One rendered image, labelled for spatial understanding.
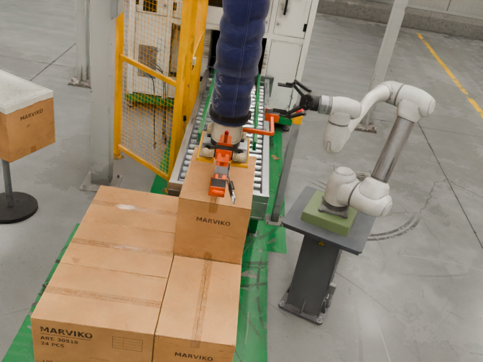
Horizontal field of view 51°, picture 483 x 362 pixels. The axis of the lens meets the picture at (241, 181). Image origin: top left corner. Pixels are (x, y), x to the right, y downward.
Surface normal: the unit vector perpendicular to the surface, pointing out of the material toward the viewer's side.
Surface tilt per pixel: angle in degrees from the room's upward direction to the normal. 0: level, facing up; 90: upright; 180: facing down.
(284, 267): 0
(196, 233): 90
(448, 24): 90
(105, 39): 90
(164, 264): 0
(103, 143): 90
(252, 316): 0
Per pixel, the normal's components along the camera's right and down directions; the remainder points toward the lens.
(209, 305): 0.14, -0.84
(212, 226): -0.07, 0.52
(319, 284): -0.41, 0.43
